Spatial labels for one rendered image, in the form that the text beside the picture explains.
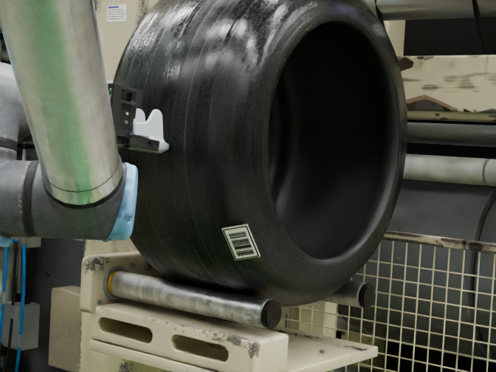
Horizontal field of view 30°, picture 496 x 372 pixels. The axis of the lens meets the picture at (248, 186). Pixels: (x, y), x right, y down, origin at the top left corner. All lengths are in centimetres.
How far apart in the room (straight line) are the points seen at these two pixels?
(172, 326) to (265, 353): 17
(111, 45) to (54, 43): 91
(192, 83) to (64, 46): 53
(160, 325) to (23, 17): 81
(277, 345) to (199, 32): 49
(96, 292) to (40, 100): 77
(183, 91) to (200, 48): 7
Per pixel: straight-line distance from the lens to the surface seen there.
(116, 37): 173
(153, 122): 131
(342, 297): 166
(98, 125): 93
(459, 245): 176
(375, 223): 163
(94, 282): 161
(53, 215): 106
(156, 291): 155
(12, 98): 112
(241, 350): 141
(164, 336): 151
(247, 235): 134
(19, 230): 109
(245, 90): 132
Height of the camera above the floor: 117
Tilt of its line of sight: 3 degrees down
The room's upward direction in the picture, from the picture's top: 3 degrees clockwise
